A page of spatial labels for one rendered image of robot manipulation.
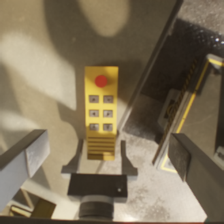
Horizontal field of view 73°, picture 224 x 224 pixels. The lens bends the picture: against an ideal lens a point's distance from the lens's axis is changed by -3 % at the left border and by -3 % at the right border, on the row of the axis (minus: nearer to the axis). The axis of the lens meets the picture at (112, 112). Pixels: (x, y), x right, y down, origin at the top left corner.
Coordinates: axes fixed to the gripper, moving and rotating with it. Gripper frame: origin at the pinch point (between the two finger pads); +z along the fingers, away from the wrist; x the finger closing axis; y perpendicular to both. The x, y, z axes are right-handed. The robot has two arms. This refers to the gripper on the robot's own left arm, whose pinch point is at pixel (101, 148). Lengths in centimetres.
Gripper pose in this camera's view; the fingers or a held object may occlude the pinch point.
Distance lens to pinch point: 44.3
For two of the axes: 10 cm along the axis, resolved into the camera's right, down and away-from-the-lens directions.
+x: -10.0, -0.3, 0.1
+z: 0.2, -7.1, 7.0
